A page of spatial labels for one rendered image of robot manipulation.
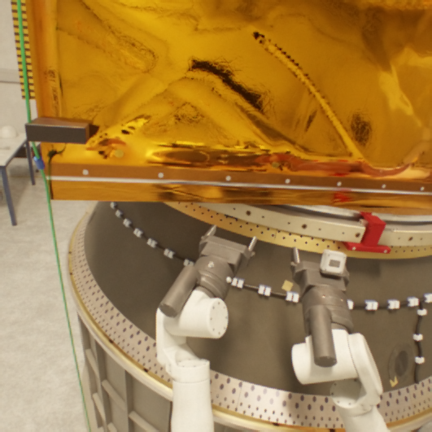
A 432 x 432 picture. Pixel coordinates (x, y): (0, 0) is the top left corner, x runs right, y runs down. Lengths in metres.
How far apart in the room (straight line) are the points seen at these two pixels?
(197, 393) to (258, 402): 0.45
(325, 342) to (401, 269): 0.58
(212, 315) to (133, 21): 0.49
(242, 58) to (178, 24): 0.12
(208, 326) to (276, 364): 0.48
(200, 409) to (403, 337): 0.73
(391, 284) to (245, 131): 0.66
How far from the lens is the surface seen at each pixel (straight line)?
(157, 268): 0.97
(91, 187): 0.65
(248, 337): 0.90
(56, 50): 0.59
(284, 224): 0.79
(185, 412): 0.54
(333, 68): 0.66
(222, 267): 0.57
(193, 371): 0.52
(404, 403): 1.18
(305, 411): 1.00
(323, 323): 0.52
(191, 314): 0.50
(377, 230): 0.84
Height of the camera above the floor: 2.02
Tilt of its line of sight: 27 degrees down
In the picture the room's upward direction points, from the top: 9 degrees clockwise
